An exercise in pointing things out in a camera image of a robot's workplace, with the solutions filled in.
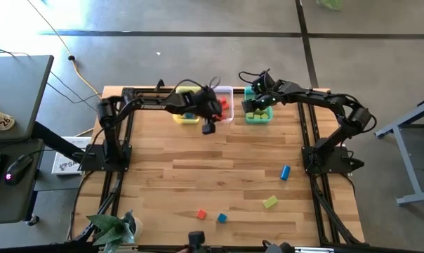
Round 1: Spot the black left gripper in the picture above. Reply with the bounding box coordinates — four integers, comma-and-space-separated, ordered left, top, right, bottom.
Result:
190, 87, 223, 123

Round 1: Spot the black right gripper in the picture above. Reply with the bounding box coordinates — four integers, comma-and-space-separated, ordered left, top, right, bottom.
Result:
241, 82, 289, 114

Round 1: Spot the long green rectangular block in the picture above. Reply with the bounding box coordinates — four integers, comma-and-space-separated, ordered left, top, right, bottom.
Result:
262, 195, 279, 209

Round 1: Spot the translucent teal plastic bin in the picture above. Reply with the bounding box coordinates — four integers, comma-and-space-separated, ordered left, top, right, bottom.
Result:
244, 86, 274, 125

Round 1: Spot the translucent clear plastic bin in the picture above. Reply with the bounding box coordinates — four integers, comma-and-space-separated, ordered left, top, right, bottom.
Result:
211, 85, 234, 124

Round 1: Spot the translucent yellow plastic bin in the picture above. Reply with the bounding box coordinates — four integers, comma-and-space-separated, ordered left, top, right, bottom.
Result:
172, 86, 201, 125

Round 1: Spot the green object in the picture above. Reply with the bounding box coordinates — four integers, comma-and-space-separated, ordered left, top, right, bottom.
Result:
316, 0, 343, 11

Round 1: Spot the grey black device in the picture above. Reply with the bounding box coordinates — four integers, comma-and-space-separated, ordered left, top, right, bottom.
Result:
263, 240, 296, 253

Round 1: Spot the potted green leafy plant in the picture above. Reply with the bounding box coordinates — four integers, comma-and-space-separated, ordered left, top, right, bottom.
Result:
86, 209, 145, 253

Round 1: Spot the white printed box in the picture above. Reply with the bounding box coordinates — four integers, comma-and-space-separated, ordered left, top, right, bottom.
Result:
51, 136, 93, 176

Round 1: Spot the black diagonal desk beam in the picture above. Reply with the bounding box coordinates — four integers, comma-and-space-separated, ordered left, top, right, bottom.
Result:
32, 121, 90, 164

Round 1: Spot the grey metal table stand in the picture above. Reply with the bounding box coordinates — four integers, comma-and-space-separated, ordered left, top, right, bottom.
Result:
374, 96, 424, 207

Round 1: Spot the grey desk top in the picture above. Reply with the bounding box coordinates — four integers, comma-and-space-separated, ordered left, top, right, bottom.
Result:
0, 54, 54, 142

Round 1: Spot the black computer mouse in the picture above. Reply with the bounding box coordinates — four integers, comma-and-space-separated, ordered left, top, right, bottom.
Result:
4, 154, 34, 186

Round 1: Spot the dark desk top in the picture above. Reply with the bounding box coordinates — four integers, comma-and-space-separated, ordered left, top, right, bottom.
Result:
0, 138, 45, 226

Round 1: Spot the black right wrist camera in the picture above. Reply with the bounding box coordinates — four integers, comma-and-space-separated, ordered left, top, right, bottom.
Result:
252, 69, 274, 89

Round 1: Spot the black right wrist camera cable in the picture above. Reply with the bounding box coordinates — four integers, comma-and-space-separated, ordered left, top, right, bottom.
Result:
238, 68, 272, 85

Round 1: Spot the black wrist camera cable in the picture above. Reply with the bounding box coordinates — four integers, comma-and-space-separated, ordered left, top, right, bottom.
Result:
169, 75, 222, 96
238, 68, 272, 85

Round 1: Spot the black left wrist camera cable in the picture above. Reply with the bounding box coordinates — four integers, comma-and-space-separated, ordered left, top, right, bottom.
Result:
169, 75, 222, 96

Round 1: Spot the black aluminium table frame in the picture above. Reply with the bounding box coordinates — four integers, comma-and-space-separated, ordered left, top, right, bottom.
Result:
71, 86, 366, 253

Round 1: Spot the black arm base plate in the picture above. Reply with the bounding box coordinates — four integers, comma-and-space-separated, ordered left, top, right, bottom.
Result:
302, 145, 366, 176
79, 143, 132, 172

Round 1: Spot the black camera box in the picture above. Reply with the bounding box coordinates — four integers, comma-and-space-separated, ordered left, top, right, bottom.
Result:
187, 231, 206, 253

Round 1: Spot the silver aluminium rail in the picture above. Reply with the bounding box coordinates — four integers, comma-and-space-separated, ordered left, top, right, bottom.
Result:
294, 247, 336, 253

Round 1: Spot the yellow floor cable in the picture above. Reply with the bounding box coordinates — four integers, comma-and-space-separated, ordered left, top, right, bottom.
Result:
26, 0, 102, 98

